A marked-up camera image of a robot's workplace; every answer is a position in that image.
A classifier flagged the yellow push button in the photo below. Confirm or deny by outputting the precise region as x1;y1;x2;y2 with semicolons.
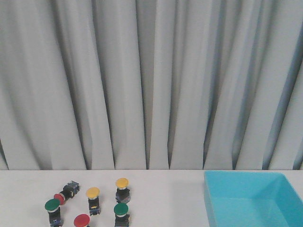
86;187;101;216
116;178;131;204

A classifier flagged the red push button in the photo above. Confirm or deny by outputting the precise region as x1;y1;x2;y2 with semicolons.
73;214;90;227
53;181;80;205

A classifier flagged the light blue plastic box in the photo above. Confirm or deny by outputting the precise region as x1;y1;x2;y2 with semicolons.
204;170;303;227

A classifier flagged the grey pleated curtain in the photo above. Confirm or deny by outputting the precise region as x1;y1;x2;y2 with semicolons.
0;0;303;170

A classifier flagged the lying red push button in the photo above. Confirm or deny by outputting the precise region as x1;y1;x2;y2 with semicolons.
53;181;80;205

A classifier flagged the right green push button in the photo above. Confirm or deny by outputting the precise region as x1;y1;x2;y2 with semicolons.
114;203;130;227

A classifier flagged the green push button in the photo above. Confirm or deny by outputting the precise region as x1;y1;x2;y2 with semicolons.
45;199;63;227
114;203;130;227

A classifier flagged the left green push button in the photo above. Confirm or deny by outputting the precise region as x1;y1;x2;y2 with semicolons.
45;199;63;227

